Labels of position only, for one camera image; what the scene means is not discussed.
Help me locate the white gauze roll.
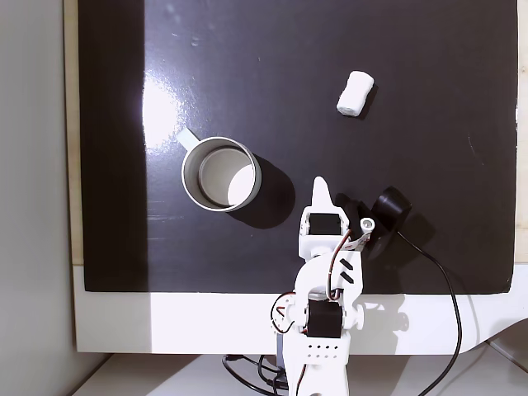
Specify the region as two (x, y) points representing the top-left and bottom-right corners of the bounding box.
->
(336, 70), (375, 117)

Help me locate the black table mat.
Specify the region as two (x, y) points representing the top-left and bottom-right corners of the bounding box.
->
(77, 0), (520, 296)

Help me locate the grey-green metal mug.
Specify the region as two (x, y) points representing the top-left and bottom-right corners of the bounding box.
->
(177, 127), (263, 214)

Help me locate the black oval camera box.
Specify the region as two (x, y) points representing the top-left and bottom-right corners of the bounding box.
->
(337, 185), (413, 259)

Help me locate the black base cable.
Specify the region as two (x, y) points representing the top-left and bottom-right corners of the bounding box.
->
(221, 352), (290, 394)

